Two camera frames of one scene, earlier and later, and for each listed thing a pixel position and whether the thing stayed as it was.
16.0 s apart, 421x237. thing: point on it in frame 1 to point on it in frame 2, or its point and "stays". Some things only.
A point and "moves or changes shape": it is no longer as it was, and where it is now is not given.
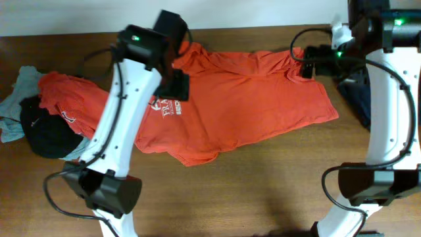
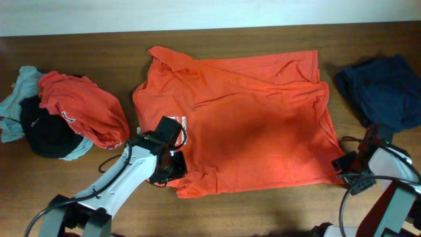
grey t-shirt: [26, 85] stays
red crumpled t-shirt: [80, 102] stays
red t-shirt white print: [232, 96] moves or changes shape
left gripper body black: [175, 86] to [177, 168]
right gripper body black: [341, 62] to [352, 167]
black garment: [49, 135] stays
